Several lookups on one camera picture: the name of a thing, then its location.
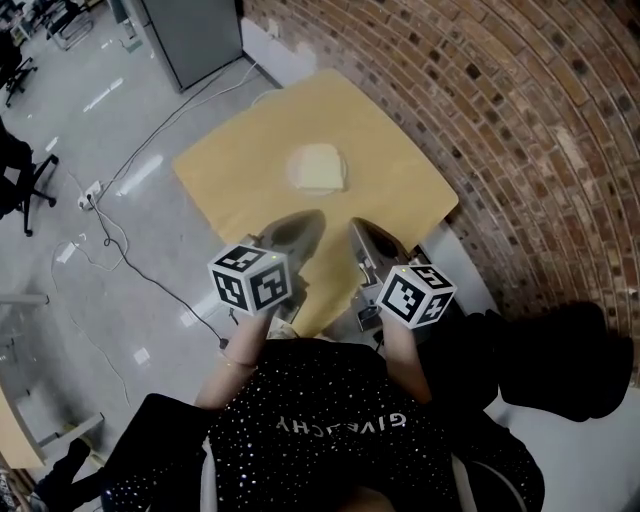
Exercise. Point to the person's left forearm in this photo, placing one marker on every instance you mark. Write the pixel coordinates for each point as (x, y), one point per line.
(235, 370)

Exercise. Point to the pale yellow bread slice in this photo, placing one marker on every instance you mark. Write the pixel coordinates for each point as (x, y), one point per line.
(320, 167)

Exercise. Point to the square wooden table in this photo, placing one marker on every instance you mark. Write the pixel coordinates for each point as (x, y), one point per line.
(280, 55)

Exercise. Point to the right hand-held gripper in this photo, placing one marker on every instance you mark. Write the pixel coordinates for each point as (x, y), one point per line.
(415, 295)

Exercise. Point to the white power strip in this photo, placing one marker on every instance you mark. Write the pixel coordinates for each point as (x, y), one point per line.
(90, 196)

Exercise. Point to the desk with grey metal frame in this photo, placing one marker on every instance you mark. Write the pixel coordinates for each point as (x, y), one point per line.
(75, 430)

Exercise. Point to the black swivel office chair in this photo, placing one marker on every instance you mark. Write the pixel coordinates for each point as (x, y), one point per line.
(12, 65)
(20, 175)

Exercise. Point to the person's black speckled shirt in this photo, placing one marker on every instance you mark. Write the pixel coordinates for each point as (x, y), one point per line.
(325, 435)

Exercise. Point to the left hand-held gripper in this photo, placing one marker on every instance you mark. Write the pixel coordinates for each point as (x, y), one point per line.
(250, 282)

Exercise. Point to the black padded office chair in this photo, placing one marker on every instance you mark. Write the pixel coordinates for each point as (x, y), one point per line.
(550, 360)

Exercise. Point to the person's right forearm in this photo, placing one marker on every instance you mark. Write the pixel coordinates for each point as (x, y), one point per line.
(407, 365)

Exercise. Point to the grey metal cabinet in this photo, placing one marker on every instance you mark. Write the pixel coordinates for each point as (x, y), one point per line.
(195, 40)

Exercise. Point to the black power adapter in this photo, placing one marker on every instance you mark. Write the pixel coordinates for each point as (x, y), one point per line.
(223, 344)

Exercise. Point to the white round plate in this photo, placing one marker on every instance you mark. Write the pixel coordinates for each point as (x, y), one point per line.
(291, 172)

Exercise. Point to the white shelving unit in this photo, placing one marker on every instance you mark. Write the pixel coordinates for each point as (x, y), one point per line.
(127, 25)

